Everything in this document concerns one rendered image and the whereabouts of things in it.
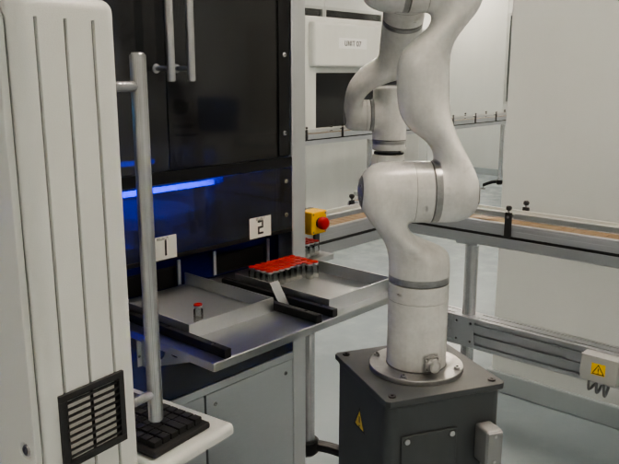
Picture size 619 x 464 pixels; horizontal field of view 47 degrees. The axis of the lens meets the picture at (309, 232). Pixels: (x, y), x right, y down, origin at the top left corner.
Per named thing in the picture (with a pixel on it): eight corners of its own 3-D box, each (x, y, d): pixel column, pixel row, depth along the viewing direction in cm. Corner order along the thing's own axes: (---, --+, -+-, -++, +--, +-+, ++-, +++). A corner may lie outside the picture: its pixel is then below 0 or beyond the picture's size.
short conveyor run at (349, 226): (284, 268, 228) (284, 219, 225) (251, 260, 238) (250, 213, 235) (406, 233, 278) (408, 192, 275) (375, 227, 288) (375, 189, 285)
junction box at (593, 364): (578, 377, 239) (580, 353, 237) (584, 373, 243) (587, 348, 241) (615, 388, 231) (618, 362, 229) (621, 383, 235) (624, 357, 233)
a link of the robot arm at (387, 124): (371, 141, 174) (409, 141, 174) (372, 86, 171) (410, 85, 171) (367, 137, 182) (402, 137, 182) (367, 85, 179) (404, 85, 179)
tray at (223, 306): (103, 307, 179) (102, 293, 178) (185, 284, 197) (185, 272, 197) (189, 340, 156) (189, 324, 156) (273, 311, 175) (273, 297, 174)
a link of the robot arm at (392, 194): (456, 288, 137) (461, 165, 132) (359, 289, 137) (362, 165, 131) (441, 271, 149) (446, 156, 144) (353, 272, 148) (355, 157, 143)
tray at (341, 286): (235, 285, 196) (235, 273, 195) (299, 267, 215) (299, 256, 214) (329, 313, 174) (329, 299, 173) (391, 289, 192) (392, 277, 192)
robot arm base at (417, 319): (481, 377, 142) (486, 288, 138) (395, 392, 135) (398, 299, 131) (433, 344, 159) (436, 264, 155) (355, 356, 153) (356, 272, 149)
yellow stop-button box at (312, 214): (294, 232, 226) (294, 210, 224) (309, 228, 231) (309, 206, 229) (312, 236, 221) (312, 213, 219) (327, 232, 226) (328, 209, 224)
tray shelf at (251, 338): (86, 319, 175) (85, 311, 175) (284, 263, 226) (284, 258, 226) (214, 372, 144) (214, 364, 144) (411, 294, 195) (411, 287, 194)
